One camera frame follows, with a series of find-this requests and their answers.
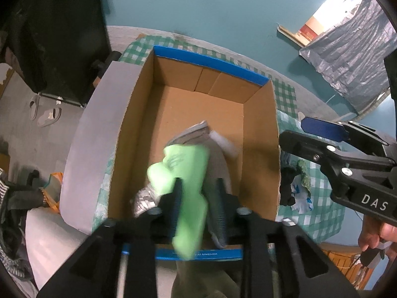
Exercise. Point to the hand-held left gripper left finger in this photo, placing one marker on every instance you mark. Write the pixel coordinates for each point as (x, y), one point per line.
(176, 205)

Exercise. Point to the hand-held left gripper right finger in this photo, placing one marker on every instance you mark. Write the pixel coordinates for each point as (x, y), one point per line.
(218, 205)

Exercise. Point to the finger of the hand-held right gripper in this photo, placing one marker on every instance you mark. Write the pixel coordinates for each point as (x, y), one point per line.
(310, 149)
(322, 129)

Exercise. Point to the light green garment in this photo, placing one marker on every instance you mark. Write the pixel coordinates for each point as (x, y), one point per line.
(186, 186)

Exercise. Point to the grey patterned sock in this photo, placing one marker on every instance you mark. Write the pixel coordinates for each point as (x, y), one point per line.
(144, 203)

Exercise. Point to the cardboard box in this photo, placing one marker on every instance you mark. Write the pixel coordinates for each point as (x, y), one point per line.
(198, 105)

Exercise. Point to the person's right hand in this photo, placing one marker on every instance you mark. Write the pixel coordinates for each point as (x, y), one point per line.
(372, 236)

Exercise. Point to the green patterned cloth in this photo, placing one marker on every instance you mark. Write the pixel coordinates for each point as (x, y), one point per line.
(304, 172)

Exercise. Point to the black cloth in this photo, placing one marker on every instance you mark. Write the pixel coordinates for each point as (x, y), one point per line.
(287, 186)

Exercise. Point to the white and blue cloth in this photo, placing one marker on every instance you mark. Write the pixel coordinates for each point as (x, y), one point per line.
(302, 195)

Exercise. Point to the wooden crate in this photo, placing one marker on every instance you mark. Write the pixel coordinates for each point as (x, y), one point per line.
(344, 260)

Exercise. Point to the person's olive trousers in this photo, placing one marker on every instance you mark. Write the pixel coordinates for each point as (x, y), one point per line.
(211, 281)

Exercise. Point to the silver foil curtain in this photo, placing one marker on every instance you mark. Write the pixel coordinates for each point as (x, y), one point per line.
(350, 52)

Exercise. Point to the wooden window board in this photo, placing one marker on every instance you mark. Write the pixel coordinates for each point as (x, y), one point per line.
(297, 34)

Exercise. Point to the orange bag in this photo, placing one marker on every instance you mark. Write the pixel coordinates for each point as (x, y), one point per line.
(54, 189)

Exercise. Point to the pair of grey slippers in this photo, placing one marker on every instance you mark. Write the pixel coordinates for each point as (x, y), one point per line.
(45, 113)

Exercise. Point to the dark green checkered tablecloth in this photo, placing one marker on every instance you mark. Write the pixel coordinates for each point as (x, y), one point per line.
(142, 46)

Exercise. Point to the striped cloth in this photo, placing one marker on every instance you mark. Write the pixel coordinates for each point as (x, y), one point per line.
(9, 254)

